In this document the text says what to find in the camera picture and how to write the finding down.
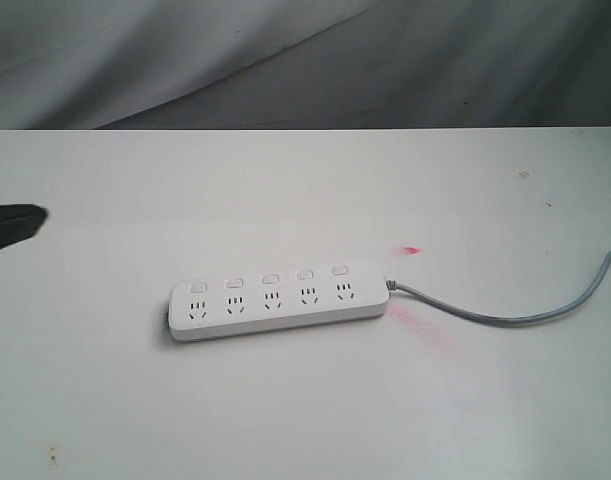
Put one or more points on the white backdrop cloth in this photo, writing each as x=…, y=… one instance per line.
x=304, y=64

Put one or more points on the white five-outlet power strip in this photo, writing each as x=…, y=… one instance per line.
x=222, y=306

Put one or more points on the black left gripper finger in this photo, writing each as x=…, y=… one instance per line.
x=20, y=222

